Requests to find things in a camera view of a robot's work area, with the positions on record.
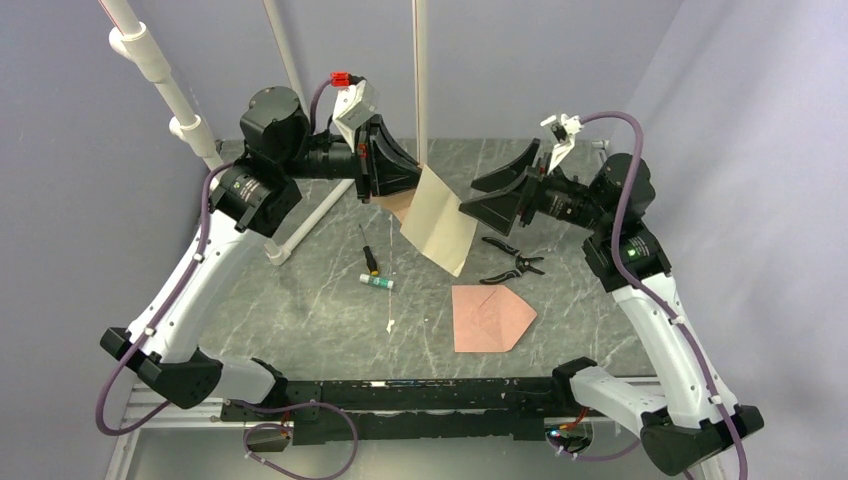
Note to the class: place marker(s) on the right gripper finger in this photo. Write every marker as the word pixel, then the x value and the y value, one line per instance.
pixel 498 210
pixel 505 175

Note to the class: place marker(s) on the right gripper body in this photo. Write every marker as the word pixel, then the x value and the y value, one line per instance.
pixel 534 177

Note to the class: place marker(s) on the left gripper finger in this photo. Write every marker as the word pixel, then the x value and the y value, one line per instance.
pixel 392 171
pixel 385 149

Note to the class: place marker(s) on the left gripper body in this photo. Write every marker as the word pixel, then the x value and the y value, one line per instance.
pixel 362 161

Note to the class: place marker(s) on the tan paper letter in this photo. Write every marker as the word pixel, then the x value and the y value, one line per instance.
pixel 435 227

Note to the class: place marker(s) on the green glue stick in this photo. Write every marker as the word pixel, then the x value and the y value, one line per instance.
pixel 376 281

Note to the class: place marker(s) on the pink envelope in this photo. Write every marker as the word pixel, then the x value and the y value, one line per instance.
pixel 488 318

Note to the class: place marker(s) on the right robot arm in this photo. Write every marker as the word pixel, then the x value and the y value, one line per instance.
pixel 695 416

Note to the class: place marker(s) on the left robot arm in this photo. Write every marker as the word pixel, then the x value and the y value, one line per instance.
pixel 253 196

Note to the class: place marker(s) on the black pliers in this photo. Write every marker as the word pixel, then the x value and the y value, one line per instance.
pixel 521 266

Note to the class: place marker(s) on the black yellow screwdriver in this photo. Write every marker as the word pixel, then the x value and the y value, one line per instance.
pixel 371 262

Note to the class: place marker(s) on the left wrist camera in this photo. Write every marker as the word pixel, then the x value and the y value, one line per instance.
pixel 355 104

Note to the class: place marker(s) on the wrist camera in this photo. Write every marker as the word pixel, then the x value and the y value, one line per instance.
pixel 562 129
pixel 355 104

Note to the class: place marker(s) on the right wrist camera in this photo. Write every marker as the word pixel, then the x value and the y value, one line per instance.
pixel 562 129

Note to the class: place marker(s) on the aluminium side rail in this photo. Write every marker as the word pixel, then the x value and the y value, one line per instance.
pixel 606 152

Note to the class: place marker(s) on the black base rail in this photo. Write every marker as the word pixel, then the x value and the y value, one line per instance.
pixel 318 412

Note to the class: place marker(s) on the white PVC pipe frame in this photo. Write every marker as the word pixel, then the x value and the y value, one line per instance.
pixel 132 39

